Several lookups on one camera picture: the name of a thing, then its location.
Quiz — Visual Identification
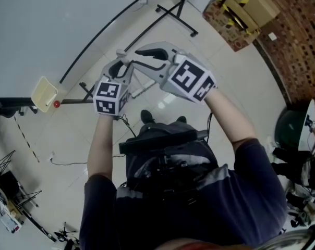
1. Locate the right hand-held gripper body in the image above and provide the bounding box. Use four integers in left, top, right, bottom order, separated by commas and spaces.
159, 49, 218, 104

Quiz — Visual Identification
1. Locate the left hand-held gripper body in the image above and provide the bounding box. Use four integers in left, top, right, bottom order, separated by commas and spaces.
92, 74, 131, 117

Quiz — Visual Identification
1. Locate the white broom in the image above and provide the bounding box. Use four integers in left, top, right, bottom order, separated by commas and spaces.
115, 48, 156, 98

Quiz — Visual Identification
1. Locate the person's left forearm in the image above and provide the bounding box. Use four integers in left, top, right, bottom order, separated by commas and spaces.
87, 113, 114, 179

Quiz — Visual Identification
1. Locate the person's right forearm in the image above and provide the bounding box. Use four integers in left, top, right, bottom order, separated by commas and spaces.
203, 87, 258, 144

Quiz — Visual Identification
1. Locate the person's left black shoe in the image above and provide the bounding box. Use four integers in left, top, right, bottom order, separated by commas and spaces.
140, 109, 155, 124

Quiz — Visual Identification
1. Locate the brown printed cardboard box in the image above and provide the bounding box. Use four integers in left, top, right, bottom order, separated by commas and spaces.
202, 0, 262, 53

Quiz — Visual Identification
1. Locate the beige box with red button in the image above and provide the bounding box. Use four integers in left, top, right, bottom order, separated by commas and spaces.
31, 76, 61, 113

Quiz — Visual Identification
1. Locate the black chest-mounted device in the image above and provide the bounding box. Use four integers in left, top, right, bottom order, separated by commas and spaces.
118, 129, 209, 156

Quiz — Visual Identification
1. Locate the striped floor tape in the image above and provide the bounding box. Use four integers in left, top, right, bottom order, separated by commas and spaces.
14, 116, 41, 164

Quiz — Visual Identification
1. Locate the plain cardboard box yellow tape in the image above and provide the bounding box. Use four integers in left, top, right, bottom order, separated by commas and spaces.
221, 0, 281, 35

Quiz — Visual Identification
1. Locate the black office chair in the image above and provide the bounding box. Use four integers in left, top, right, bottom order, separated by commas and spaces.
0, 104, 39, 138

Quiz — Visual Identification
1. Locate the dark green round bin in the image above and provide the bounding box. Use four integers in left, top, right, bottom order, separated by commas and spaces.
274, 108, 308, 151

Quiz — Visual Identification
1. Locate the person's dark shirt torso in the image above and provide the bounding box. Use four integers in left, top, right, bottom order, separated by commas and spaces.
79, 136, 288, 250

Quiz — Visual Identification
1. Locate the white round table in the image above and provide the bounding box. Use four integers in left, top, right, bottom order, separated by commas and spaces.
297, 98, 315, 153

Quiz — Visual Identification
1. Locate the black box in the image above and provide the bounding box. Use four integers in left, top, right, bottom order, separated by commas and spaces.
0, 170, 19, 201

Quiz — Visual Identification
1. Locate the small black tripod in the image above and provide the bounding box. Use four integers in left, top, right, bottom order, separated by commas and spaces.
54, 221, 78, 242

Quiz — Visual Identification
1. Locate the black and white chair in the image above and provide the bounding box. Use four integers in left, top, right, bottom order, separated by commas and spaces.
65, 238, 81, 250

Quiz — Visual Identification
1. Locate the white box red label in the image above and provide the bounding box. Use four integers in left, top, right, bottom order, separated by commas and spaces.
0, 212, 23, 234

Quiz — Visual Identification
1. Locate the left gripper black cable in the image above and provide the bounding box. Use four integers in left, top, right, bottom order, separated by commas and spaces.
115, 113, 137, 138

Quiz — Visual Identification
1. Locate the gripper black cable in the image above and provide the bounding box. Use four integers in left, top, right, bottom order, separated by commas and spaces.
205, 112, 213, 143
115, 113, 137, 138

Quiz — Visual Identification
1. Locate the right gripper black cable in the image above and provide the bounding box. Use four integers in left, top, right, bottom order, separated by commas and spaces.
205, 112, 213, 143

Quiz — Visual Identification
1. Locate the grey table with black frame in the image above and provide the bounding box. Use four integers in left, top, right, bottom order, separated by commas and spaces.
0, 0, 199, 108

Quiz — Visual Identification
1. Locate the black floor cable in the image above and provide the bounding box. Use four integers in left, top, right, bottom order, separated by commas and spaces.
50, 152, 88, 166

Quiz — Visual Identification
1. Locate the black chest mount bracket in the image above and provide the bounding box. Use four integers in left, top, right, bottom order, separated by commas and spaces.
132, 152, 200, 190

